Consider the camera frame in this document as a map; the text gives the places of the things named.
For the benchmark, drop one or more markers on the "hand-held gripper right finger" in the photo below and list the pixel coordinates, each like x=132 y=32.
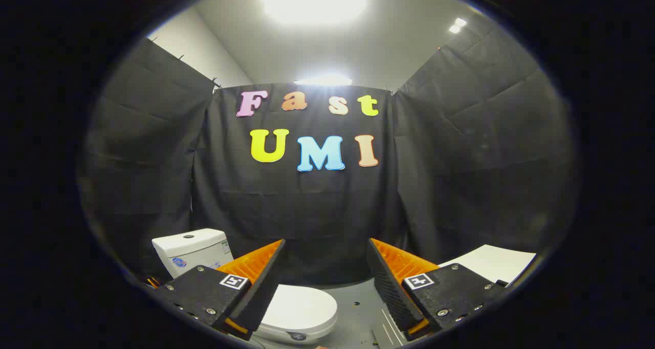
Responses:
x=389 y=282

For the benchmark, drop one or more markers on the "black backdrop cloth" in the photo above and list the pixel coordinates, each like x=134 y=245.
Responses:
x=317 y=211

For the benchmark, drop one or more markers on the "small ceiling spotlight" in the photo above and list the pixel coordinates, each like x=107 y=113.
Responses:
x=458 y=25

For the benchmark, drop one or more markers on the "white grooved panel unit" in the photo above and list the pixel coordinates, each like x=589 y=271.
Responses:
x=491 y=262

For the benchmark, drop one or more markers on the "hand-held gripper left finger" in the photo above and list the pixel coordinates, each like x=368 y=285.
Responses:
x=263 y=282

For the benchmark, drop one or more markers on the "large round ceiling light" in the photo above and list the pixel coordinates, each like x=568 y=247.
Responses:
x=314 y=1

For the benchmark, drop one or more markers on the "long ceiling light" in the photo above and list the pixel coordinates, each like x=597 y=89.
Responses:
x=322 y=80

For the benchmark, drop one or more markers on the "white toilet tank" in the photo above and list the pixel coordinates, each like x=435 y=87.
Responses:
x=194 y=252

